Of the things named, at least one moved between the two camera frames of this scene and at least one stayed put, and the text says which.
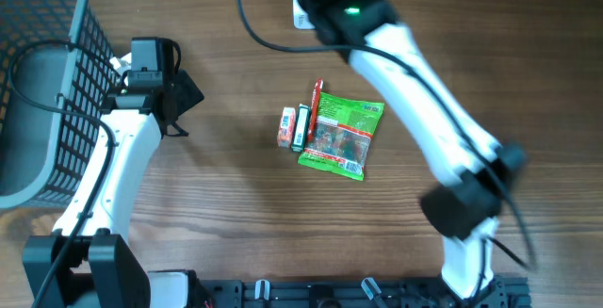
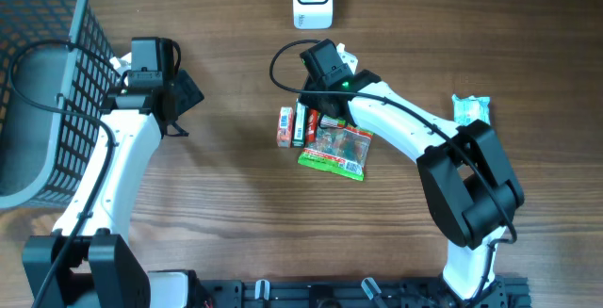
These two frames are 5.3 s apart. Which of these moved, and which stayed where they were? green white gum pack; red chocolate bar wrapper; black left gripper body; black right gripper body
Moved: black right gripper body
Stayed: red chocolate bar wrapper; green white gum pack; black left gripper body
